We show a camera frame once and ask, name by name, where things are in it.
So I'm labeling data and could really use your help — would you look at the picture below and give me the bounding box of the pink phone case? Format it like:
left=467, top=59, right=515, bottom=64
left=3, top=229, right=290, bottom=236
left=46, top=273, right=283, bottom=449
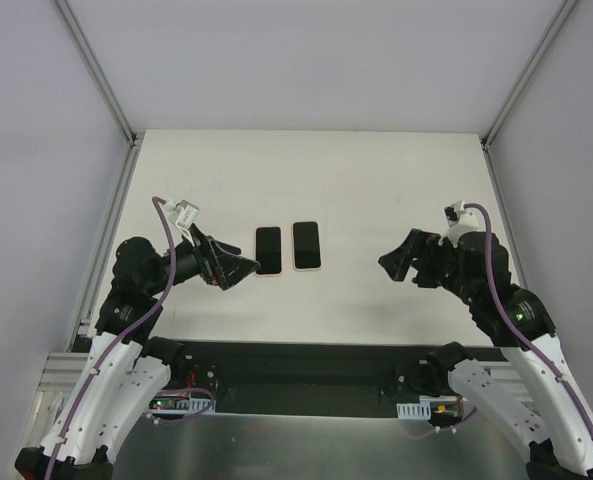
left=253, top=225, right=284, bottom=279

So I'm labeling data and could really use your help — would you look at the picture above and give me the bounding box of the phone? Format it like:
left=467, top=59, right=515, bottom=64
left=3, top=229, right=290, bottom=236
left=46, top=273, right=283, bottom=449
left=292, top=221, right=322, bottom=271

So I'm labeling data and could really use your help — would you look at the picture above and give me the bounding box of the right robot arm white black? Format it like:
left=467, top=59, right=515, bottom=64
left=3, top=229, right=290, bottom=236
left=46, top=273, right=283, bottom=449
left=378, top=228, right=593, bottom=479

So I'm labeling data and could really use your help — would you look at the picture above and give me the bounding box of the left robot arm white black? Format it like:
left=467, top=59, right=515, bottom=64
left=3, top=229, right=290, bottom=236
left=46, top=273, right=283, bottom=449
left=15, top=228, right=260, bottom=479

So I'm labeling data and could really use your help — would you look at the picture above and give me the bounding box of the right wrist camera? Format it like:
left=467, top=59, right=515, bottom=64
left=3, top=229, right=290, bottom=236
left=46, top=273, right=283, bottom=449
left=439, top=200, right=480, bottom=247

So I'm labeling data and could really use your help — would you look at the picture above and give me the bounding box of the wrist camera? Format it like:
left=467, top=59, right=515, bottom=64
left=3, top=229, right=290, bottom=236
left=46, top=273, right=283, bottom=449
left=173, top=200, right=200, bottom=238
left=439, top=200, right=480, bottom=247

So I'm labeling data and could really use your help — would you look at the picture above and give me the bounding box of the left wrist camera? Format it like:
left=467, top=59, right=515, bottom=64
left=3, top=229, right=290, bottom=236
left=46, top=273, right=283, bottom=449
left=173, top=200, right=200, bottom=238

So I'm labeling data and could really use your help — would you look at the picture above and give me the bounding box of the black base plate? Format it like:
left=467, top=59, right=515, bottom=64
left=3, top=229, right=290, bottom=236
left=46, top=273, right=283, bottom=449
left=70, top=335, right=507, bottom=414

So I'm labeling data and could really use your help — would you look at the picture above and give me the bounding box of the left white cable duct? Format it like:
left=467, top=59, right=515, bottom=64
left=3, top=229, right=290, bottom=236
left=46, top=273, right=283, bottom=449
left=146, top=394, right=216, bottom=416

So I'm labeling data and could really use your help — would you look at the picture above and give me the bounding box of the white cable duct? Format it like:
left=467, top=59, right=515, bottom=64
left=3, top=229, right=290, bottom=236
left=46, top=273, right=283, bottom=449
left=396, top=401, right=432, bottom=421
left=146, top=394, right=216, bottom=416

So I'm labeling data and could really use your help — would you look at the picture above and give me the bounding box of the right aluminium frame post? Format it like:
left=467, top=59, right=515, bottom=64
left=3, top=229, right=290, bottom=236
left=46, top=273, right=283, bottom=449
left=480, top=0, right=581, bottom=152

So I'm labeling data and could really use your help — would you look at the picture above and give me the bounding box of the aluminium frame post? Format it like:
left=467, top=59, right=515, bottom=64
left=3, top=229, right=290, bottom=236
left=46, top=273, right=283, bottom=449
left=51, top=0, right=139, bottom=146
left=480, top=0, right=581, bottom=152

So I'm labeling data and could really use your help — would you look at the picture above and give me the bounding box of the right white cable duct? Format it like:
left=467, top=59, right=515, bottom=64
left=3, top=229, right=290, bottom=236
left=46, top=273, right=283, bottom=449
left=396, top=401, right=432, bottom=421

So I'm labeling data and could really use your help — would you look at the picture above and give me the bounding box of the front aluminium rail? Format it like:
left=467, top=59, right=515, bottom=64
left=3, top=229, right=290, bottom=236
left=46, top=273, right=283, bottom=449
left=38, top=352, right=88, bottom=392

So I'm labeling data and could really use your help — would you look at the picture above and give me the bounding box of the left aluminium frame post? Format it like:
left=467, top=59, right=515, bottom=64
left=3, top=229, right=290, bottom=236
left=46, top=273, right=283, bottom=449
left=51, top=0, right=139, bottom=146

